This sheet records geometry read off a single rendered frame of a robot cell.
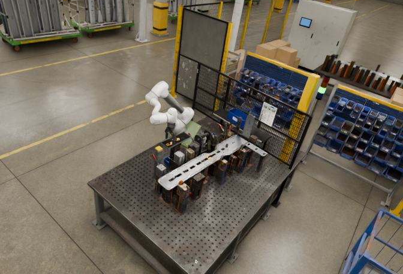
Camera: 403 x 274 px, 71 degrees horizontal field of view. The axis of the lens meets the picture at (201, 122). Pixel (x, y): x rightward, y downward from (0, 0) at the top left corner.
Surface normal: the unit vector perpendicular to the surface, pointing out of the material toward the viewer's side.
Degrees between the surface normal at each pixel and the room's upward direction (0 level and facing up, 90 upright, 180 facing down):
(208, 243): 0
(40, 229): 0
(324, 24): 90
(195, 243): 0
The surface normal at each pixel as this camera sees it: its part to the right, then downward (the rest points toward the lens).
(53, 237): 0.14, -0.83
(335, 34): -0.62, 0.35
